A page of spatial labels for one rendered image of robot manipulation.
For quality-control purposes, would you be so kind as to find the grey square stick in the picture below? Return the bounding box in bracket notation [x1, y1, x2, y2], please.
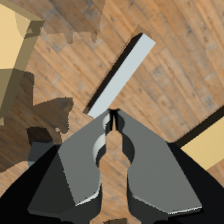
[87, 33, 156, 118]

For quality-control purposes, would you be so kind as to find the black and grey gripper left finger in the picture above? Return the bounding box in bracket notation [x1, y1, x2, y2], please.
[0, 108, 114, 224]

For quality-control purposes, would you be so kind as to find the small wooden block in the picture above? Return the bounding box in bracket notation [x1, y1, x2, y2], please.
[110, 218, 129, 224]

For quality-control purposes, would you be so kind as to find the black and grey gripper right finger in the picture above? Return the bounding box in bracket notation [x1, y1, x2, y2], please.
[114, 108, 224, 224]

